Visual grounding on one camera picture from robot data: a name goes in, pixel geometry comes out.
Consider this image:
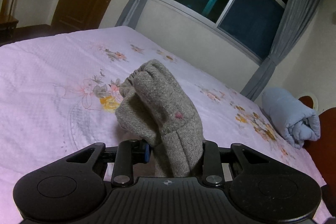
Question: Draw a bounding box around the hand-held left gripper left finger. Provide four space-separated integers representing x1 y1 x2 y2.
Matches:
66 139 152 188

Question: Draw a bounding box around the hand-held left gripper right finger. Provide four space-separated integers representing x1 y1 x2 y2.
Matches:
202 140 263 187

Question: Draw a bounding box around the rolled light blue quilt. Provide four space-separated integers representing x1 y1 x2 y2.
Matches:
261 87 321 149

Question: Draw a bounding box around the bed with pink floral sheet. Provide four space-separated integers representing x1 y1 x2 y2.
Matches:
0 26 327 224

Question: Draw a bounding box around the red-brown wooden headboard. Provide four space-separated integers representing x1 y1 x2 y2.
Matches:
297 93 336 189

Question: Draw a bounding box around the wooden chair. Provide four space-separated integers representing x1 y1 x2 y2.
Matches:
0 0 23 42

